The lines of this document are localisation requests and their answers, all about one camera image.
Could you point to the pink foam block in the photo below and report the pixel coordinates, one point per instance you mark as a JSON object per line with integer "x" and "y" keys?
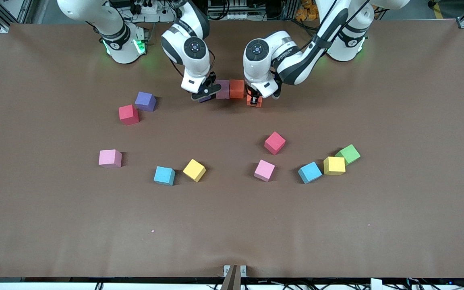
{"x": 224, "y": 89}
{"x": 110, "y": 158}
{"x": 265, "y": 170}

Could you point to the brown table cover mat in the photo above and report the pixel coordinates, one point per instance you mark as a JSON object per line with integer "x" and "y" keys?
{"x": 232, "y": 225}

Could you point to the pile of orange objects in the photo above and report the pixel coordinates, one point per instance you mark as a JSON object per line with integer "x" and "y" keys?
{"x": 306, "y": 12}

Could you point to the white power strip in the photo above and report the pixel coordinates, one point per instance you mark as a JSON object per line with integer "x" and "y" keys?
{"x": 147, "y": 9}

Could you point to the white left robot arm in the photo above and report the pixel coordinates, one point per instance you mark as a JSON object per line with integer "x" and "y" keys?
{"x": 262, "y": 66}

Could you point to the yellow foam block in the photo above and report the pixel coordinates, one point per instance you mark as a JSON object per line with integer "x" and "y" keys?
{"x": 334, "y": 165}
{"x": 194, "y": 170}

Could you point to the dark purple foam block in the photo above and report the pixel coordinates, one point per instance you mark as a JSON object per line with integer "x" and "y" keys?
{"x": 204, "y": 100}

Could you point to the orange foam block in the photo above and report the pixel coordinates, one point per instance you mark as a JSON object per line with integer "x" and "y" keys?
{"x": 259, "y": 103}
{"x": 237, "y": 89}

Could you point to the light purple foam block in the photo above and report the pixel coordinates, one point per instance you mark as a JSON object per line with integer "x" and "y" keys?
{"x": 146, "y": 101}

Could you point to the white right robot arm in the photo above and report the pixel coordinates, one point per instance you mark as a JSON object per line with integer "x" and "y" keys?
{"x": 193, "y": 66}

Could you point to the red foam block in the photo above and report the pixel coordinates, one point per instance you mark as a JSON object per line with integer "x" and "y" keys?
{"x": 129, "y": 114}

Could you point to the crimson foam block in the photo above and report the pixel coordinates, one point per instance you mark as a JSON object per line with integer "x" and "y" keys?
{"x": 275, "y": 142}

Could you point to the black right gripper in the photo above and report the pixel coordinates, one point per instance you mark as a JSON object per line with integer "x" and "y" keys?
{"x": 211, "y": 79}

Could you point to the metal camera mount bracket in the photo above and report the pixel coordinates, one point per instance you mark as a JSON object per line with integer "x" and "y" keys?
{"x": 235, "y": 276}

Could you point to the grey equipment rack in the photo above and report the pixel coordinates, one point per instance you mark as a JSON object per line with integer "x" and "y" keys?
{"x": 232, "y": 12}

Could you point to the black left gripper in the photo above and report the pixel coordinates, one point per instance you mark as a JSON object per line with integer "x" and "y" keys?
{"x": 253, "y": 96}

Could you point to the blue foam block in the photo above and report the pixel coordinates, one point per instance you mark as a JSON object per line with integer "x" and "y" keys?
{"x": 164, "y": 175}
{"x": 309, "y": 172}

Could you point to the green foam block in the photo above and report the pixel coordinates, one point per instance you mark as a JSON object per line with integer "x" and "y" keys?
{"x": 348, "y": 154}

